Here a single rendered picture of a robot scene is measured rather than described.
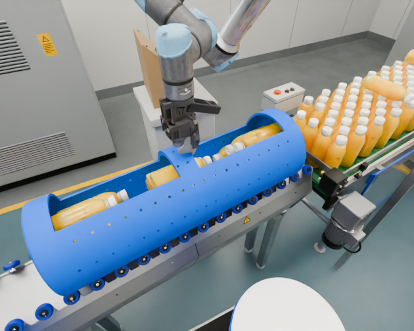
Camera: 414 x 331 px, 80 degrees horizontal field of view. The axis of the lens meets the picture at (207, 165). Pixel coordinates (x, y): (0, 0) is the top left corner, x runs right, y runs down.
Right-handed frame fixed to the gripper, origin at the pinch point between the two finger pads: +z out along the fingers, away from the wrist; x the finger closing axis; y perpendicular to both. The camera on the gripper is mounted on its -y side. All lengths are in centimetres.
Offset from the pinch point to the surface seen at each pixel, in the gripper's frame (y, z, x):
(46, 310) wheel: 55, 26, 11
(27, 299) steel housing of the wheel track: 61, 30, 2
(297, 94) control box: -74, 15, -24
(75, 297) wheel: 47, 27, 11
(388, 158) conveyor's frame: -94, 34, 22
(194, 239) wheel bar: 7.5, 30.7, 11.3
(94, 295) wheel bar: 43, 31, 11
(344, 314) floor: -66, 124, 58
